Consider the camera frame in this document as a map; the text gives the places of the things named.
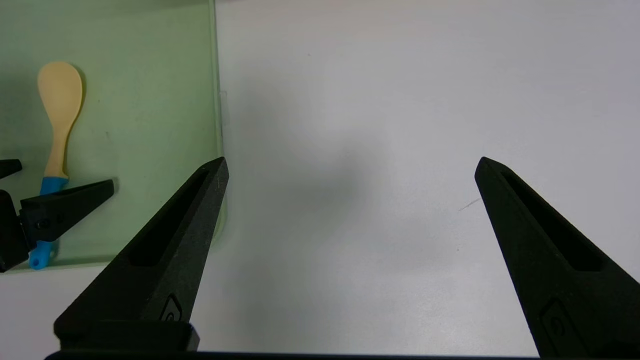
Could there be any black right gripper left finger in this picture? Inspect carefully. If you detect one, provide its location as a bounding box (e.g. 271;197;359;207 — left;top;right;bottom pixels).
54;156;230;351

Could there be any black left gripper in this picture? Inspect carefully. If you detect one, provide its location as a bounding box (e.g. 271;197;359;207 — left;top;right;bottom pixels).
0;159;115;274

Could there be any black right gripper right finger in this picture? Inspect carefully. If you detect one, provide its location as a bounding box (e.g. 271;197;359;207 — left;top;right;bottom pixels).
474;156;640;358

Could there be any wooden spoon with blue handle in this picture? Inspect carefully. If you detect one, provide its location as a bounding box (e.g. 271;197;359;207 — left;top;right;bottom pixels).
28;61;84;271

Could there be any light green plastic tray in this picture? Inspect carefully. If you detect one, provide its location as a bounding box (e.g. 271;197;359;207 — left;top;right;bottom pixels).
0;0;228;273

